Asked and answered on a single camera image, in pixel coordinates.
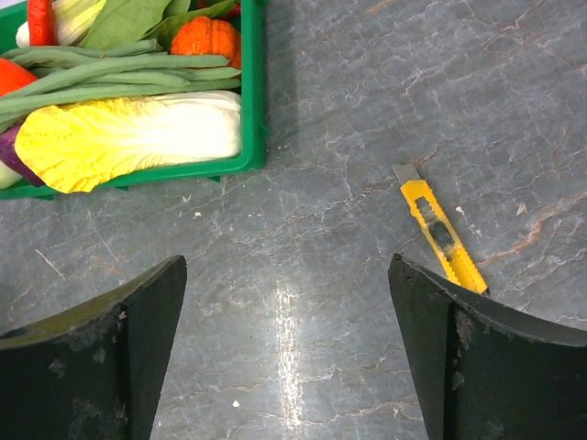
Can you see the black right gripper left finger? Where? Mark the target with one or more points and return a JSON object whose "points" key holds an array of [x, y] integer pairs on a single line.
{"points": [[94, 371]]}

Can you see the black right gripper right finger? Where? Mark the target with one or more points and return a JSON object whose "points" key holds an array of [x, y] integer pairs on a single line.
{"points": [[483, 370]]}

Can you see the yellow napa cabbage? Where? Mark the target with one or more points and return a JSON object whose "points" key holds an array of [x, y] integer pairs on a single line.
{"points": [[75, 147]]}

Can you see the purple onion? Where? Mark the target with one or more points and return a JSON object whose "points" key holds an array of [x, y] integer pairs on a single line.
{"points": [[10, 158]]}

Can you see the green plastic crate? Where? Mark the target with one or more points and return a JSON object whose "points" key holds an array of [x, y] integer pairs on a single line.
{"points": [[253, 125]]}

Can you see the green long beans bundle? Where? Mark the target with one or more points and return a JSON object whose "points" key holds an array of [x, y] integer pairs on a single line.
{"points": [[68, 75]]}

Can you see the red tomato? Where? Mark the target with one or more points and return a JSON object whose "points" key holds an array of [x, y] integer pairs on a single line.
{"points": [[13, 77]]}

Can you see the orange pumpkin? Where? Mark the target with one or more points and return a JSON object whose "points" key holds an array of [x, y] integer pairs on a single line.
{"points": [[207, 36]]}

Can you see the red chili pepper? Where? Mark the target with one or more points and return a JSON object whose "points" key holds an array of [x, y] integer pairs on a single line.
{"points": [[41, 23]]}

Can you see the large green leaf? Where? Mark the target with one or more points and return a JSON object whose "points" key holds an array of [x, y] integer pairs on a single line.
{"points": [[124, 22]]}

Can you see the pale green celery stalk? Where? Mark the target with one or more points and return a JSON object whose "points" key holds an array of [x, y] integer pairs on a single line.
{"points": [[73, 18]]}

